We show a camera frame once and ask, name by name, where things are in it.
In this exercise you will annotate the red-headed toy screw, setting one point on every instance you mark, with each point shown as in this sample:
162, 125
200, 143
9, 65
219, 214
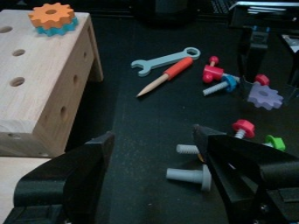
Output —
263, 79
244, 126

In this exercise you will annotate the light wooden board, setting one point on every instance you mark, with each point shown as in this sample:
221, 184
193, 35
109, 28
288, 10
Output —
10, 180

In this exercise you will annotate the orange toy gear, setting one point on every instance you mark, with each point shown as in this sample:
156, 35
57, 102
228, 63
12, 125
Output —
46, 20

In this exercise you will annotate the grey threaded toy screw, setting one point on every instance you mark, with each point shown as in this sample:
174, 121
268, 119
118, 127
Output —
186, 149

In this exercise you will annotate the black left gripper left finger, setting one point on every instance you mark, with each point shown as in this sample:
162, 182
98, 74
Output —
65, 178

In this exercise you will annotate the pale grey background object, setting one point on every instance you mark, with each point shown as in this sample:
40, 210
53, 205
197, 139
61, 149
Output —
291, 42

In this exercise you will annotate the grey-blue toy wrench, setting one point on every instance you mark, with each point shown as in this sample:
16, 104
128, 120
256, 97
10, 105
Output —
162, 60

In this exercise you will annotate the purple toy gear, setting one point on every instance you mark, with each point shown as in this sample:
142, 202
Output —
269, 101

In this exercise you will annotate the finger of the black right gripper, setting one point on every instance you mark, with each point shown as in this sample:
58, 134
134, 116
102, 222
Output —
293, 75
252, 55

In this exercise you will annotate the blue-headed toy screw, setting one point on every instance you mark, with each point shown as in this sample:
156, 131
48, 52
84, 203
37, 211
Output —
229, 83

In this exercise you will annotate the light wooden toy workbench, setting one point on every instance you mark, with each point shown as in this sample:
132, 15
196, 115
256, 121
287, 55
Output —
38, 87

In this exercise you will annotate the teal toy gear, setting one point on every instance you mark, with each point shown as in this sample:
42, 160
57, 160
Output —
57, 31

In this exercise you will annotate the green-headed toy screw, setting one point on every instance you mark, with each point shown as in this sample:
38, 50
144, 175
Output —
276, 143

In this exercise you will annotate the red toy clamp piece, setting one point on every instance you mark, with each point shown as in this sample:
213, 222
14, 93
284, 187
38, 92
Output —
212, 73

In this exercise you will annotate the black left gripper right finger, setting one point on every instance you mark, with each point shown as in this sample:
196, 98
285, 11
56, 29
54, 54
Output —
248, 169

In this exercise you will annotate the grey smooth toy peg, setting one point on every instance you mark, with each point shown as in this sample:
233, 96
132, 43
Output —
186, 175

